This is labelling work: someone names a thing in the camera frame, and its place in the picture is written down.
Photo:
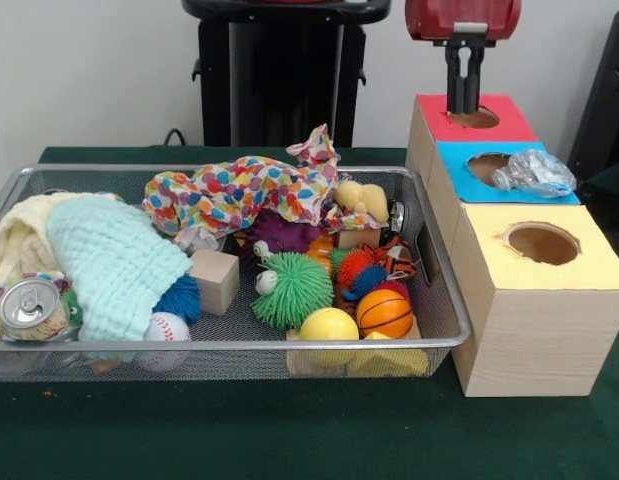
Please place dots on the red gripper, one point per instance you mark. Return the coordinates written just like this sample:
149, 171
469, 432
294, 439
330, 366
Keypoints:
439, 17

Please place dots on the clear bottle with blue label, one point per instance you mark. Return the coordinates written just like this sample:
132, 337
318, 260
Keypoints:
536, 172

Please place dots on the colourful polka dot cloth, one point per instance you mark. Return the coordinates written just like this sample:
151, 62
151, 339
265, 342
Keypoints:
249, 190

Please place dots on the plain wooden block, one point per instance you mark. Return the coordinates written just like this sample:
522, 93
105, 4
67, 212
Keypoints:
214, 282

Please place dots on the mint green cloth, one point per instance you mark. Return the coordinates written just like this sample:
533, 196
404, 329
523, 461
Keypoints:
116, 260

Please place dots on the cream knitted cloth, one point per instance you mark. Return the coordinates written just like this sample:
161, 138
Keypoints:
21, 235

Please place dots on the wooden box with three holes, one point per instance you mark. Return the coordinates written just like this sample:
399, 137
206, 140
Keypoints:
539, 340

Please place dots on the silver mesh bin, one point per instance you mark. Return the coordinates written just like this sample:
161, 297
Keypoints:
114, 362

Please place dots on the black chair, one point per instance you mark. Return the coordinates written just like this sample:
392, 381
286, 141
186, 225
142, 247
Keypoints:
604, 100

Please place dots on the dark green tablecloth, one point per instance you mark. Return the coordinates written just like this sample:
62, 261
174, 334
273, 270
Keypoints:
289, 430
609, 181

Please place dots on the purple spiky toy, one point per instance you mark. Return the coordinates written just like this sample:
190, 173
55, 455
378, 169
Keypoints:
281, 232

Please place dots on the orange basketball toy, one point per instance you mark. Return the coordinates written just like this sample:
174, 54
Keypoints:
384, 312

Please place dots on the large green spiky ball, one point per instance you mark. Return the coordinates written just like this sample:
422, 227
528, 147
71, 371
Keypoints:
296, 290

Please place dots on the blue spiky ball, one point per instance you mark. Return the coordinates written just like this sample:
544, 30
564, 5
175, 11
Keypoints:
179, 300

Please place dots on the white baseball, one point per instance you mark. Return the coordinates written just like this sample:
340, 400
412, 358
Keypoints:
166, 327

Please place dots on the crushed silver can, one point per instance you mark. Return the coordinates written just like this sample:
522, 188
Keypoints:
31, 310

